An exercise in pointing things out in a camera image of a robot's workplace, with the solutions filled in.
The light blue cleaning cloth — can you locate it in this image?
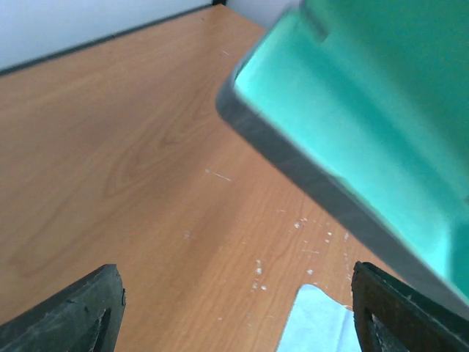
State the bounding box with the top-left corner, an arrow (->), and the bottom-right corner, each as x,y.
276,284 -> 361,352

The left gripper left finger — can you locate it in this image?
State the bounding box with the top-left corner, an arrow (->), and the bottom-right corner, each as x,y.
1,264 -> 126,351

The grey green glasses case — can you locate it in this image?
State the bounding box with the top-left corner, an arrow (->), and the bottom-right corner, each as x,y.
215,1 -> 468,316

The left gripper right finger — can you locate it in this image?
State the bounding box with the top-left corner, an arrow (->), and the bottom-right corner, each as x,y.
351,262 -> 468,351

